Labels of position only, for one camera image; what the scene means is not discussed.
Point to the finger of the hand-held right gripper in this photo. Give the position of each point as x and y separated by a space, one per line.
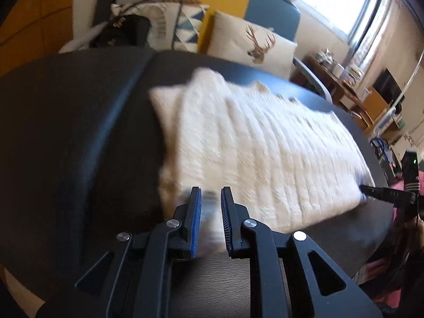
384 193

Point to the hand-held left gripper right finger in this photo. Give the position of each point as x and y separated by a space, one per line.
227 225

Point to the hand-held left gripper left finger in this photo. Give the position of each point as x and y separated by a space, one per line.
196 225

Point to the cream knit sweater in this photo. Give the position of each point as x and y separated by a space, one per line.
265 145

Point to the wooden folding table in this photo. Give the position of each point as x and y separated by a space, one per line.
374 104

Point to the magenta bed cover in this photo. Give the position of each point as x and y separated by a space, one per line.
374 268

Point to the white pole stand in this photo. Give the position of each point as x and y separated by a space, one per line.
409 82

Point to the black television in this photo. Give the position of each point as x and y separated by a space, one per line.
386 84

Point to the dark wooden side table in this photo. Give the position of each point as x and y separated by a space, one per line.
331 82

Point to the white lace curtain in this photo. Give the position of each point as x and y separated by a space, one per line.
391 33

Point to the bright window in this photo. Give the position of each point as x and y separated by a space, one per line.
331 0

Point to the deer print pillow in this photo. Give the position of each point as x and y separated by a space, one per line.
232 39

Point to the triangle pattern pillow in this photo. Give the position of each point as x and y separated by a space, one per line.
185 23

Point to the black handbag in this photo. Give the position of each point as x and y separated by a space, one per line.
129 31

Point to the orange wooden wardrobe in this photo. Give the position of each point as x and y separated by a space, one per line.
29 23

